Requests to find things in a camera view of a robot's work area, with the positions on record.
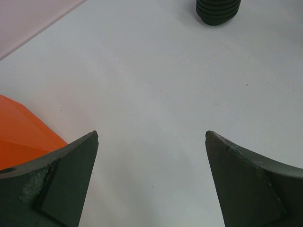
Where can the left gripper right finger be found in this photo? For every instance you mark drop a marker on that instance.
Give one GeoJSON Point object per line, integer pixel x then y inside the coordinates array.
{"type": "Point", "coordinates": [254, 190]}

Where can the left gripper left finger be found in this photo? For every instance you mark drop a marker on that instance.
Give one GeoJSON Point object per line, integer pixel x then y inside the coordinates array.
{"type": "Point", "coordinates": [49, 191]}

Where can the orange paper bag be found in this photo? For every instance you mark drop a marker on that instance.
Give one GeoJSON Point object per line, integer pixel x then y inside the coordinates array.
{"type": "Point", "coordinates": [23, 136]}

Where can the black ribbed cup stack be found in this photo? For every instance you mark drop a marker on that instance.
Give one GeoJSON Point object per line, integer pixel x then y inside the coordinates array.
{"type": "Point", "coordinates": [217, 12]}

